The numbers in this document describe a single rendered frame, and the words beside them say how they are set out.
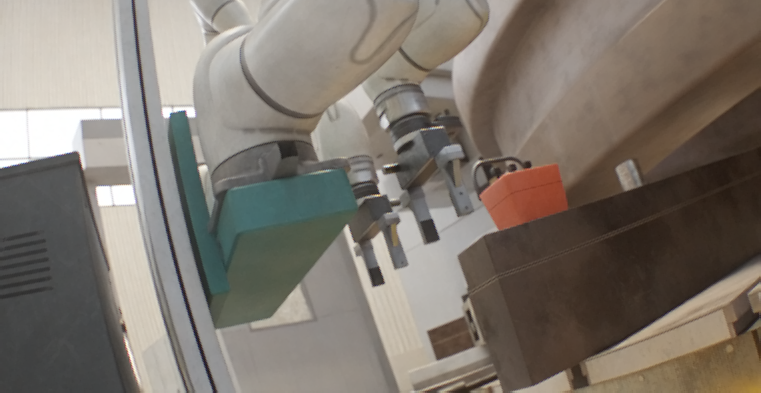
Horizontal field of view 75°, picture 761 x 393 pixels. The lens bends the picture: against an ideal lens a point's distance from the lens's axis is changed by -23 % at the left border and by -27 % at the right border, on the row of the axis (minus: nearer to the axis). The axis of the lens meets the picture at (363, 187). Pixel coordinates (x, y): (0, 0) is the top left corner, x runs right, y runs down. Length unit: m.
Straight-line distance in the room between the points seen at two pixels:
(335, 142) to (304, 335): 3.36
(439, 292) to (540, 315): 5.43
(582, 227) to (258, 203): 0.98
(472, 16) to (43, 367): 0.84
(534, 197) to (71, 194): 1.09
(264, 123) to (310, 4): 0.18
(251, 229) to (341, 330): 4.07
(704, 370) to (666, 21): 1.02
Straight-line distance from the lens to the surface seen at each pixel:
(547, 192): 1.56
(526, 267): 1.44
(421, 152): 1.04
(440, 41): 1.04
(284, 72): 0.77
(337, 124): 1.35
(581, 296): 1.51
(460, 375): 2.64
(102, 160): 4.29
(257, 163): 0.81
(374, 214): 1.26
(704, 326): 1.26
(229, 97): 0.84
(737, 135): 5.98
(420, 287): 7.01
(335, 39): 0.73
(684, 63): 1.80
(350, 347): 4.81
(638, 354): 1.38
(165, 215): 0.93
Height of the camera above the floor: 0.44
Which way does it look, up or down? 18 degrees up
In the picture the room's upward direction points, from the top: 19 degrees counter-clockwise
